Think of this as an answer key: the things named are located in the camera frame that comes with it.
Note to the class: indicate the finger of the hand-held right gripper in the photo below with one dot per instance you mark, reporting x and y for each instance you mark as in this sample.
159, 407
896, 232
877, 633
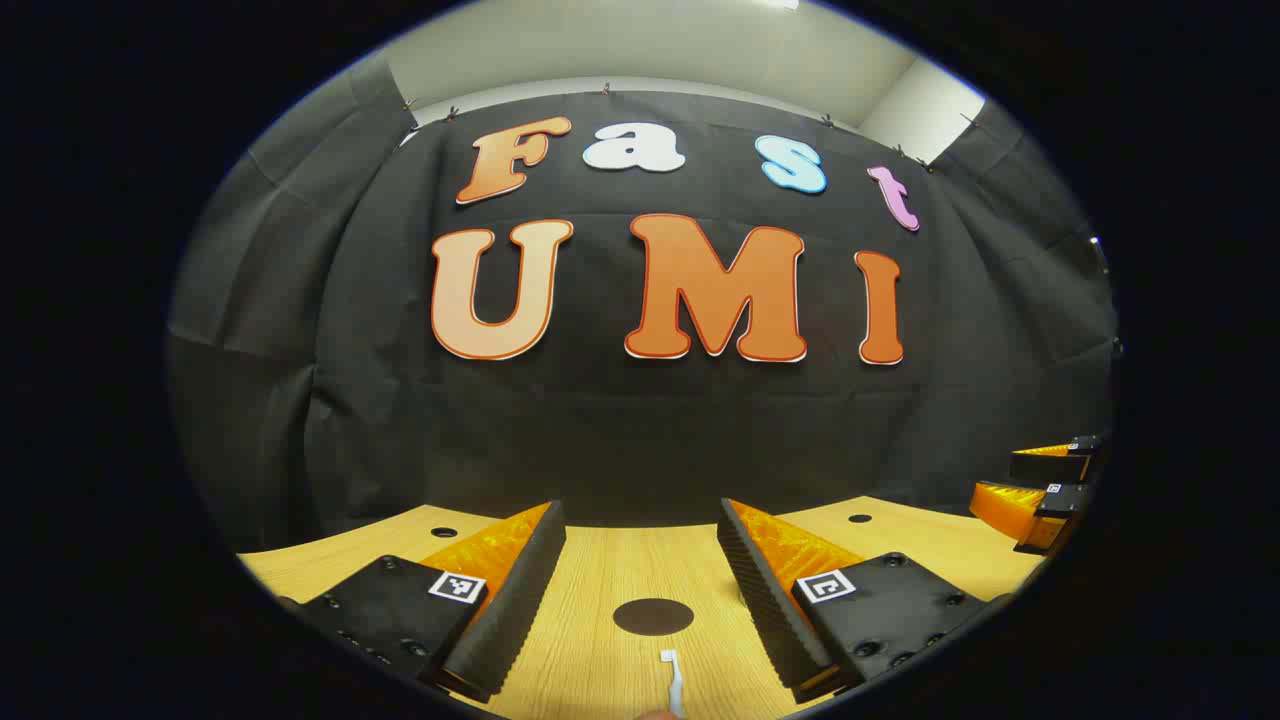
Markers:
1010, 510
1045, 467

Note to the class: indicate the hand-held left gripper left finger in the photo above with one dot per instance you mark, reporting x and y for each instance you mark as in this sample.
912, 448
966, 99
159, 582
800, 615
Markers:
510, 610

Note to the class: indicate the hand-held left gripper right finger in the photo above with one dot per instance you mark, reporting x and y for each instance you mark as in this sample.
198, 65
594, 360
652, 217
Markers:
770, 610

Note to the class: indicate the dark brown round coaster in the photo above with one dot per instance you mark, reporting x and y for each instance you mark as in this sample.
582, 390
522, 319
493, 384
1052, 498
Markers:
653, 617

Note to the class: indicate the white toothbrush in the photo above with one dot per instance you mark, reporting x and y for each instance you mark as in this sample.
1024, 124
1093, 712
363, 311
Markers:
674, 685

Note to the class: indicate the wooden desktop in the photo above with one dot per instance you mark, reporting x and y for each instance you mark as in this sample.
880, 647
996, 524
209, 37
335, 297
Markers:
600, 665

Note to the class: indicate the black backdrop cloth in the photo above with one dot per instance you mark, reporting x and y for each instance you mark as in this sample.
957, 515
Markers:
640, 430

